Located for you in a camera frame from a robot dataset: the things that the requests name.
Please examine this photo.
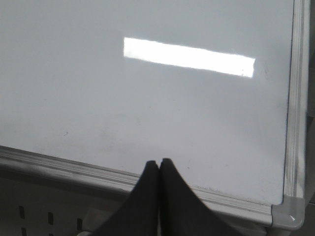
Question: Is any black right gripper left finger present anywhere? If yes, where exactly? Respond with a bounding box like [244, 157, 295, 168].
[92, 161, 159, 236]

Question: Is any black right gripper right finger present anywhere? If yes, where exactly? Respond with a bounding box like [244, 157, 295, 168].
[159, 158, 241, 236]

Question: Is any white perforated metal panel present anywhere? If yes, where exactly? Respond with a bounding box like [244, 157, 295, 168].
[0, 170, 126, 236]

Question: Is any white whiteboard with aluminium frame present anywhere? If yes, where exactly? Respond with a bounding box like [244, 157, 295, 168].
[0, 0, 311, 231]

